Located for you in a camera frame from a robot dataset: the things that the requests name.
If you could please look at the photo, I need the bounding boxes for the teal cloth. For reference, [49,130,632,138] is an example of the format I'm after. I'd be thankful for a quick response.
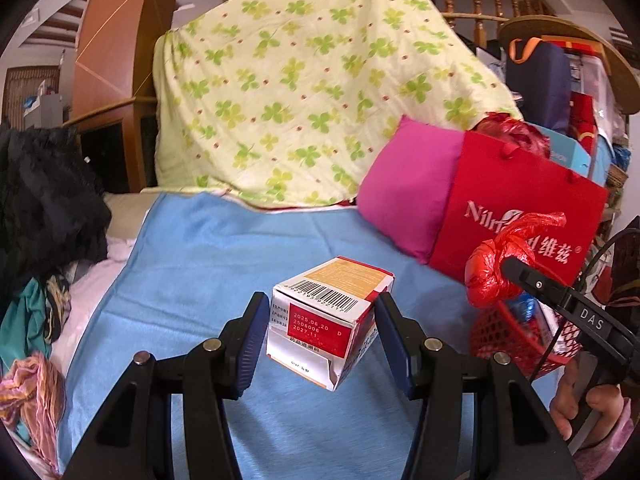
[0,277,56,361]

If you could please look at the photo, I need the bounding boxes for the green clover print cloth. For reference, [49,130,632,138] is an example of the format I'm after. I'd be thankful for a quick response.
[152,0,523,208]

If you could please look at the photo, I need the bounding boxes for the pink pillow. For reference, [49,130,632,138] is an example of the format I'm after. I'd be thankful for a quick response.
[356,115,466,265]

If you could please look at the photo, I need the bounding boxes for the crumpled red plastic bag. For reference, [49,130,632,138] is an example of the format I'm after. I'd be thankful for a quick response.
[472,112,551,161]

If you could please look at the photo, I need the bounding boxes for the red paper gift bag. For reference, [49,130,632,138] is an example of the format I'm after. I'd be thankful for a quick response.
[430,130,611,286]

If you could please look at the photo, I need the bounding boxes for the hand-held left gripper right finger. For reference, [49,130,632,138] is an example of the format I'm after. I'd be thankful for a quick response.
[374,291,583,480]

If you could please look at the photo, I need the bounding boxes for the white red medicine box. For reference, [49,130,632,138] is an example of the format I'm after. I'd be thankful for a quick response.
[266,256,396,392]

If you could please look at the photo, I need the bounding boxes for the pink orange scarf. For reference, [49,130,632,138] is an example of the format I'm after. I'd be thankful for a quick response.
[0,351,66,476]

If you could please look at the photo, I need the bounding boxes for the teal cardboard box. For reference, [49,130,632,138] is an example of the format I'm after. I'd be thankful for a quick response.
[530,122,593,178]

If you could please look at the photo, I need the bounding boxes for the red plastic mesh basket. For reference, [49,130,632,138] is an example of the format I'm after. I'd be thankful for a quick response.
[470,297,576,378]

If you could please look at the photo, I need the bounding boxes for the navy bag with orange handles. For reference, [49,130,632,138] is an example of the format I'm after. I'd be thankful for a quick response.
[505,37,572,126]

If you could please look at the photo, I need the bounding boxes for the round wooden table top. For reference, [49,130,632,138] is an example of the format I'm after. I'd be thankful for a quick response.
[497,15,640,116]

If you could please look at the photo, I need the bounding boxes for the knotted red plastic bag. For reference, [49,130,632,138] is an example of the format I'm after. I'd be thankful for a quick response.
[464,211,568,309]

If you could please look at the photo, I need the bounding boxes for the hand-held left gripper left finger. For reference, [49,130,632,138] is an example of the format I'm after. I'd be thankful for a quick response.
[60,291,271,480]

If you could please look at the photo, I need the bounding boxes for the black garment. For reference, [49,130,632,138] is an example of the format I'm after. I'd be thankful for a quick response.
[0,120,113,301]

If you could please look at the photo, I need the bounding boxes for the light blue blanket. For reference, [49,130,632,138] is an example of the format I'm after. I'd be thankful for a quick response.
[57,191,561,480]

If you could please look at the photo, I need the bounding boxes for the blue foil wrapper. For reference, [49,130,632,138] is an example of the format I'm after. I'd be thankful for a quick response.
[510,295,538,321]

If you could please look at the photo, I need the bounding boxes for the person's right hand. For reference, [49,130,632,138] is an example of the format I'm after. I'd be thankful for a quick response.
[550,355,626,441]

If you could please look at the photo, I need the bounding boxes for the dark wooden cabinet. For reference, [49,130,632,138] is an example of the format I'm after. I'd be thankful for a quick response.
[65,97,158,193]

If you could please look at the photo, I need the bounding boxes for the brown wooden arch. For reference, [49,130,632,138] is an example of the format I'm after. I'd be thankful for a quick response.
[74,0,186,111]

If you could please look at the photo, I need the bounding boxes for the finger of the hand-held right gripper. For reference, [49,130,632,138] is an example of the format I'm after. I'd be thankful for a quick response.
[501,256,576,311]

